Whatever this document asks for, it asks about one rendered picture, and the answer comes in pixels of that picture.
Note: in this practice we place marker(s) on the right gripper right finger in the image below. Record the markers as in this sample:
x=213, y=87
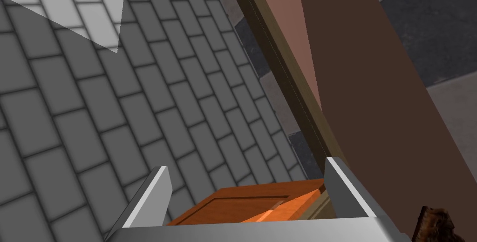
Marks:
x=341, y=193

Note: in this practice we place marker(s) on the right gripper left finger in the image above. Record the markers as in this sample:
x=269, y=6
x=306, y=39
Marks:
x=149, y=201

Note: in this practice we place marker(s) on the orange wooden cupboard door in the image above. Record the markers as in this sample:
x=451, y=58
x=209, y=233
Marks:
x=238, y=206

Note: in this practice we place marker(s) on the brown tall panel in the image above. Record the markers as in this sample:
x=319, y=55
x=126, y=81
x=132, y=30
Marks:
x=372, y=104

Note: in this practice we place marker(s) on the dark brown rough lump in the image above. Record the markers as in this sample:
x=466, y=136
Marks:
x=438, y=227

